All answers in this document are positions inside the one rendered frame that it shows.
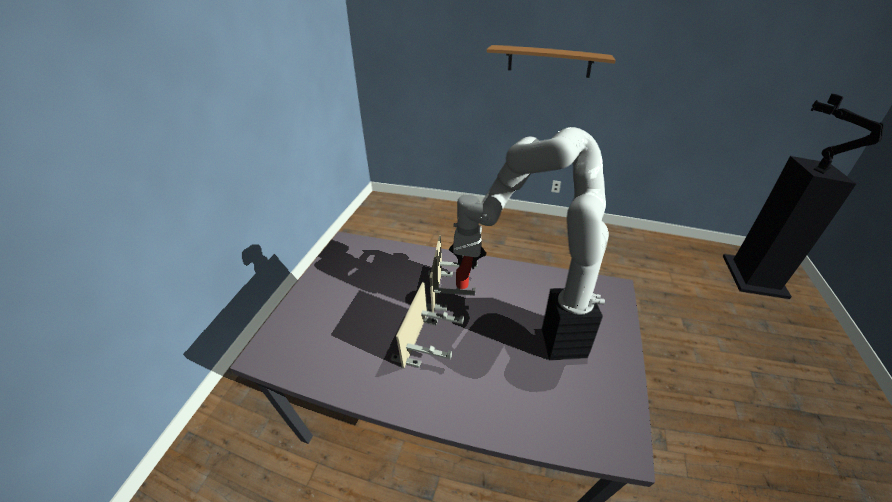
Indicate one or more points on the red mallet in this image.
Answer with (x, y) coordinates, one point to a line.
(463, 272)

